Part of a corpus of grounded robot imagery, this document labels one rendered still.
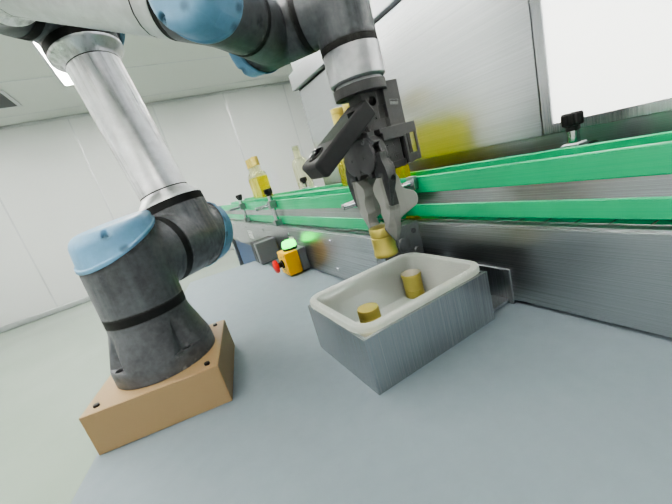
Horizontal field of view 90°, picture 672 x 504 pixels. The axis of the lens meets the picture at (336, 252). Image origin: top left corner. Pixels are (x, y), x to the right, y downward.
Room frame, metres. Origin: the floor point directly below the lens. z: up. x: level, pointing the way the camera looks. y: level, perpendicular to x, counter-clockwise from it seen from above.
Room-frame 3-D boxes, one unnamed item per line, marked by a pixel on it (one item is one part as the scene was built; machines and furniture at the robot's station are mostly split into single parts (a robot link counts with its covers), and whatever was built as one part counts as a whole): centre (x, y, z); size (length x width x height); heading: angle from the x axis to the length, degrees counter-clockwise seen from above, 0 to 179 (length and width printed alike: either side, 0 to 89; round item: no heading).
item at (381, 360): (0.49, -0.09, 0.79); 0.27 x 0.17 x 0.08; 115
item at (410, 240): (0.63, -0.12, 0.85); 0.09 x 0.04 x 0.07; 115
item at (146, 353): (0.50, 0.31, 0.86); 0.15 x 0.15 x 0.10
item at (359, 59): (0.49, -0.09, 1.14); 0.08 x 0.08 x 0.05
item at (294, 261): (0.99, 0.13, 0.79); 0.07 x 0.07 x 0.07; 25
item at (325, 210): (1.44, 0.28, 0.92); 1.75 x 0.01 x 0.08; 25
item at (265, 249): (1.24, 0.25, 0.79); 0.08 x 0.08 x 0.08; 25
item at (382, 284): (0.48, -0.07, 0.80); 0.22 x 0.17 x 0.09; 115
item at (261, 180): (1.72, 0.26, 1.02); 0.06 x 0.06 x 0.28; 25
